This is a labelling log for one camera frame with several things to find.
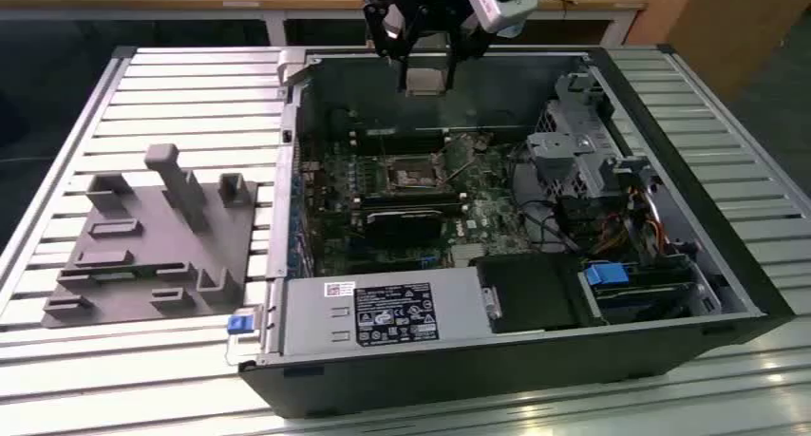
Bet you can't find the metal drive cage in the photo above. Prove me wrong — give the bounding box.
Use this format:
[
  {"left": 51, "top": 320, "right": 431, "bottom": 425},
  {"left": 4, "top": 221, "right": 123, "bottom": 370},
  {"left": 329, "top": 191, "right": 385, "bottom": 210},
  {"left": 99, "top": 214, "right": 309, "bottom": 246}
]
[{"left": 523, "top": 72, "right": 658, "bottom": 199}]

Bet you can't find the green motherboard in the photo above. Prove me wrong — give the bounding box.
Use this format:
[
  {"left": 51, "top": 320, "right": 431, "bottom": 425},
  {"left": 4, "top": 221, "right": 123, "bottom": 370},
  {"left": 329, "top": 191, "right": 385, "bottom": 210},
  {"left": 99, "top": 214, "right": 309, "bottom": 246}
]
[{"left": 293, "top": 131, "right": 552, "bottom": 278}]

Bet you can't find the blue disk carrier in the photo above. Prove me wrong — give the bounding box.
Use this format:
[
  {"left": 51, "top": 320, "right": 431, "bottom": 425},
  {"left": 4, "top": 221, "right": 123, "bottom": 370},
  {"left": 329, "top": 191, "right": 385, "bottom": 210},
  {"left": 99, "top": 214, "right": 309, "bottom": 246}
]
[{"left": 582, "top": 262, "right": 632, "bottom": 289}]

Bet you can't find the black plastic shroud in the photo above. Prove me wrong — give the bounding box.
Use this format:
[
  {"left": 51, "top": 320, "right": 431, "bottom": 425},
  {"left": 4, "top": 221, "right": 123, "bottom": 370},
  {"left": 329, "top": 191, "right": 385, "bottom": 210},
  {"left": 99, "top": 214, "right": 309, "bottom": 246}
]
[{"left": 471, "top": 254, "right": 603, "bottom": 335}]

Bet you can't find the CPU socket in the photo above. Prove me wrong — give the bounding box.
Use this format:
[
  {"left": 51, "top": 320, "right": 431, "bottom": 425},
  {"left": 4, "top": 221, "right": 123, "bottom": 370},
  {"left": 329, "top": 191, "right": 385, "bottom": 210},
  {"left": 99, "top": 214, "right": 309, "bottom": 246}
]
[{"left": 377, "top": 153, "right": 452, "bottom": 195}]

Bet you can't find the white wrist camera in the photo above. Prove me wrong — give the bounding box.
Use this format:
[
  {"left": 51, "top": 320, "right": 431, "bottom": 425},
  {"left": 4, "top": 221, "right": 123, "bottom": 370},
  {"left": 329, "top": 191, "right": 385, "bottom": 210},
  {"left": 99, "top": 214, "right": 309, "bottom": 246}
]
[{"left": 466, "top": 0, "right": 542, "bottom": 34}]

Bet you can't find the hard disk drive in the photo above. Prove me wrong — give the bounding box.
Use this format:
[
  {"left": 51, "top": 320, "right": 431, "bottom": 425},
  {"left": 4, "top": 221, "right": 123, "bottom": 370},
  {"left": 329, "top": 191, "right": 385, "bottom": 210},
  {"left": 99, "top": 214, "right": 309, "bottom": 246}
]
[{"left": 592, "top": 283, "right": 696, "bottom": 326}]

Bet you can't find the yellow power wire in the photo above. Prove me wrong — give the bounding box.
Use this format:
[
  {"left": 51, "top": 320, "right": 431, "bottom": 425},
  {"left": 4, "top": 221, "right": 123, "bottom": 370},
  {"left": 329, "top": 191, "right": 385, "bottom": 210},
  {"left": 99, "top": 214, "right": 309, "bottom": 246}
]
[{"left": 595, "top": 217, "right": 639, "bottom": 256}]

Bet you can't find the black graphics card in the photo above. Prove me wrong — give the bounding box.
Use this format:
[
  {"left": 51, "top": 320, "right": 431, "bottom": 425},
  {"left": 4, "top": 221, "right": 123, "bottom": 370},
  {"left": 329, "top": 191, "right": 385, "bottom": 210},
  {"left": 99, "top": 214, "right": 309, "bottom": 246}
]
[{"left": 364, "top": 207, "right": 446, "bottom": 248}]

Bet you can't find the orange power wire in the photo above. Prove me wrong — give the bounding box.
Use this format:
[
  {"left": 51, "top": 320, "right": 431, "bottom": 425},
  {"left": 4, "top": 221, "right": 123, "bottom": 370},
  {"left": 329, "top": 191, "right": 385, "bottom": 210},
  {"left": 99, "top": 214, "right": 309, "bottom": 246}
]
[{"left": 639, "top": 215, "right": 671, "bottom": 259}]

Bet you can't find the silver power supply unit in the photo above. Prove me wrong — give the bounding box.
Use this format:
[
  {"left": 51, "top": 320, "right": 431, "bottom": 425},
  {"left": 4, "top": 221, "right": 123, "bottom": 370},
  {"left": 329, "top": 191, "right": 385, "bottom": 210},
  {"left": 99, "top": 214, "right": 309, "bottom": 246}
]
[{"left": 277, "top": 267, "right": 495, "bottom": 356}]

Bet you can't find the silver chipset heatsink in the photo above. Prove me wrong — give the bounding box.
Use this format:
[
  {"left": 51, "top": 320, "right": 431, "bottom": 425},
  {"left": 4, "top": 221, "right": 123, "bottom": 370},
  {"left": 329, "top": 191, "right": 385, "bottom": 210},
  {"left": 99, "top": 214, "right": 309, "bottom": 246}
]
[{"left": 450, "top": 242, "right": 491, "bottom": 268}]

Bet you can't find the black PC case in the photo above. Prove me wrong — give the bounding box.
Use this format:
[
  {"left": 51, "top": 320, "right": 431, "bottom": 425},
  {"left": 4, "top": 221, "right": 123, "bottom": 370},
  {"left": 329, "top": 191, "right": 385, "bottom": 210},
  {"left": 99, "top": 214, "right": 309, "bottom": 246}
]
[{"left": 237, "top": 44, "right": 798, "bottom": 421}]

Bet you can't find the wooden cabinet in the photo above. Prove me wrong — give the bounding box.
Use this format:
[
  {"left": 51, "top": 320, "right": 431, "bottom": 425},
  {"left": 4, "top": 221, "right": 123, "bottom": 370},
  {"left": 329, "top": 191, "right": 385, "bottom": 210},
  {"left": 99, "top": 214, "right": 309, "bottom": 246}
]
[{"left": 623, "top": 0, "right": 811, "bottom": 104}]

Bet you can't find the grey parts rack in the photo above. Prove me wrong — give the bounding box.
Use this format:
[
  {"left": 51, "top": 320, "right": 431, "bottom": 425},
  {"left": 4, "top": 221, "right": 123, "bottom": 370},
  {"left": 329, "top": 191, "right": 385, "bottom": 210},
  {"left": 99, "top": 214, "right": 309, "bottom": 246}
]
[{"left": 37, "top": 143, "right": 261, "bottom": 331}]

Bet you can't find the silver CPU plate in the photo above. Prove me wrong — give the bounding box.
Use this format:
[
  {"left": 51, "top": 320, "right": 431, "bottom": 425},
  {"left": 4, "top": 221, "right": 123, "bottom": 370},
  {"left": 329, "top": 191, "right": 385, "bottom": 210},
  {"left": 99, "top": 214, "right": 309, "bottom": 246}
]
[{"left": 404, "top": 66, "right": 448, "bottom": 98}]

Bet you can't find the black cable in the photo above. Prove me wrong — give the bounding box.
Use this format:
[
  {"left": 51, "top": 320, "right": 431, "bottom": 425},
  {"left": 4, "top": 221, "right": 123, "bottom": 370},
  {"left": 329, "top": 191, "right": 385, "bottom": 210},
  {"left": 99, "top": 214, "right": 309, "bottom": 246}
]
[{"left": 511, "top": 143, "right": 578, "bottom": 256}]

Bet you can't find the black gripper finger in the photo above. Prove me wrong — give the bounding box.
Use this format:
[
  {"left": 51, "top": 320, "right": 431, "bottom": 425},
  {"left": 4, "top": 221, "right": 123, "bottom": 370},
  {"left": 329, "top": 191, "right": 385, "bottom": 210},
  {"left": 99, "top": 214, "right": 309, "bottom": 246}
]
[
  {"left": 443, "top": 7, "right": 491, "bottom": 91},
  {"left": 363, "top": 0, "right": 420, "bottom": 93}
]

